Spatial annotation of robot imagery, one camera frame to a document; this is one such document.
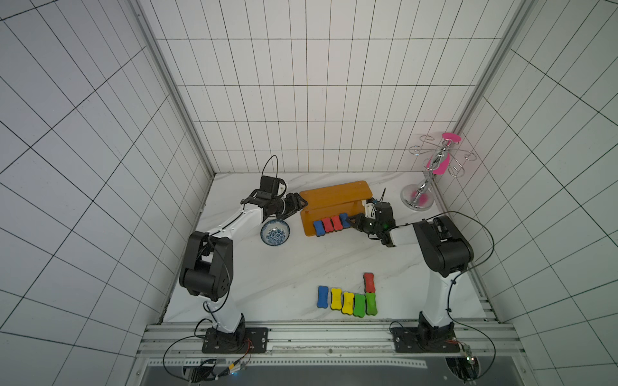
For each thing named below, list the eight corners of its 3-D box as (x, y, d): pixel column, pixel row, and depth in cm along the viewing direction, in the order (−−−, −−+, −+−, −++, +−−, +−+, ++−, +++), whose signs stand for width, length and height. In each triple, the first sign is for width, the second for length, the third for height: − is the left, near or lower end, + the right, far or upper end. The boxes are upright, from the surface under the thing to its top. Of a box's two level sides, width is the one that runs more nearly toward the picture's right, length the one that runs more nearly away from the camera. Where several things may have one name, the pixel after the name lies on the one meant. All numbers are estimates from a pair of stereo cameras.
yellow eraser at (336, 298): (331, 309, 80) (331, 307, 79) (330, 290, 84) (330, 288, 83) (342, 309, 80) (342, 307, 79) (340, 290, 84) (341, 288, 83)
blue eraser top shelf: (316, 306, 82) (316, 305, 80) (318, 287, 86) (318, 285, 84) (327, 307, 81) (327, 306, 80) (328, 288, 86) (328, 286, 84)
